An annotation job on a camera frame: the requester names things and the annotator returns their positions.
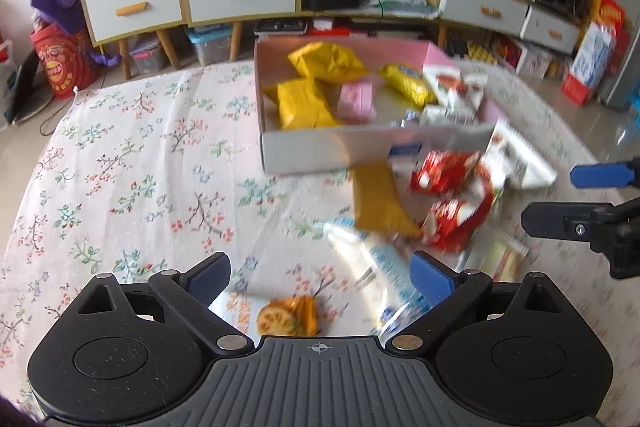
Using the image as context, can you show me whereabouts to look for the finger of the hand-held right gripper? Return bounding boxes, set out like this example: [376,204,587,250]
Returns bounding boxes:
[570,159,640,190]
[521,197,640,253]

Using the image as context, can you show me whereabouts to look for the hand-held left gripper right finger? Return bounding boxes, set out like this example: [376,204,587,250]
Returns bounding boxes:
[382,252,581,354]

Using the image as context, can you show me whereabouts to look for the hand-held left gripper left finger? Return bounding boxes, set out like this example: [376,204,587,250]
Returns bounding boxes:
[62,252,256,355]

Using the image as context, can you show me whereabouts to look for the clear packet blue label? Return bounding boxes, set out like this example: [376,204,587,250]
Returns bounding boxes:
[324,217,437,334]

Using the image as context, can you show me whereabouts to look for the green white packet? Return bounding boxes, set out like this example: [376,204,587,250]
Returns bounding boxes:
[457,237,532,284]

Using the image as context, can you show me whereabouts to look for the red apple print packet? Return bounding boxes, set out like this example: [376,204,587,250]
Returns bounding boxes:
[419,187,502,254]
[410,149,494,198]

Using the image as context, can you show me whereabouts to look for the orange lotus root packet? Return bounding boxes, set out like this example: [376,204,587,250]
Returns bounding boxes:
[219,292,322,339]

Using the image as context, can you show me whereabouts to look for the gold stick packet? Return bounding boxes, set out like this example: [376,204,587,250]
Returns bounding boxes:
[350,161,422,239]

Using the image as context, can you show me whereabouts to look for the white blue nut packet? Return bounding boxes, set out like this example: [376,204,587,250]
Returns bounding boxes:
[390,109,426,128]

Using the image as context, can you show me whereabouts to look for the pink cardboard box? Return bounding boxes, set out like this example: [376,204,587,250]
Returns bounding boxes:
[253,38,508,175]

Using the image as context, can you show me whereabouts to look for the pink wafer packet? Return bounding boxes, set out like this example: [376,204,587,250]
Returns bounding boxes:
[336,81,377,124]

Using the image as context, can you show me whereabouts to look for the yellow biscuit packet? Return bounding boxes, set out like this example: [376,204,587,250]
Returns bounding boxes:
[379,63,437,106]

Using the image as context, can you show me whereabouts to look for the large yellow snack bag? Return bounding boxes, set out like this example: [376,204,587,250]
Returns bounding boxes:
[264,77,342,131]
[287,42,369,86]

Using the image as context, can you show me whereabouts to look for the grey refrigerator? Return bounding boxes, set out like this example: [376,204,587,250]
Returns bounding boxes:
[597,19,640,114]

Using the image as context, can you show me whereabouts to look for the blue white carton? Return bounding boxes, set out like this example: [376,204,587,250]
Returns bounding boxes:
[560,22,619,108]

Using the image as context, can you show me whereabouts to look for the white red gift box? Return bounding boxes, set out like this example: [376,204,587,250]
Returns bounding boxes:
[515,42,554,81]

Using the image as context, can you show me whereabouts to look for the floral tablecloth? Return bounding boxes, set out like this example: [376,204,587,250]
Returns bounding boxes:
[0,59,640,408]

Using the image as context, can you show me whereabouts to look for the small white drawer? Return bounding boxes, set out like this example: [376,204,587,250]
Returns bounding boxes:
[520,7,581,54]

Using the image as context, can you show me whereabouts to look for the yellow egg tray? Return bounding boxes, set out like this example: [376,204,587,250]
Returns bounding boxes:
[465,42,494,64]

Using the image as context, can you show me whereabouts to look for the clear storage bin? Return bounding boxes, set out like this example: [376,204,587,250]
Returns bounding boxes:
[127,34,169,76]

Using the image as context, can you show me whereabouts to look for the blue lid storage bin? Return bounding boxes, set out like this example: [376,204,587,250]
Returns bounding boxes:
[186,24,234,68]

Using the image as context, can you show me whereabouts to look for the black flat board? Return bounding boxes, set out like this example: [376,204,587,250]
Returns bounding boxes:
[10,52,57,125]

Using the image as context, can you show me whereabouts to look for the red gift bag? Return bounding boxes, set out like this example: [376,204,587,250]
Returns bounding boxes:
[29,22,98,101]

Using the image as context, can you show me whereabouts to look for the black component tray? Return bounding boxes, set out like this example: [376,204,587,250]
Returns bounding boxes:
[254,19,308,39]

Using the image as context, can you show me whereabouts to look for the white shopping bag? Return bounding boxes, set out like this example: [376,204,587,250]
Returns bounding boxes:
[0,38,24,131]

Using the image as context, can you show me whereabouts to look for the white drawer wooden handle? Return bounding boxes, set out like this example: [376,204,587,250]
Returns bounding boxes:
[82,0,182,45]
[441,0,530,38]

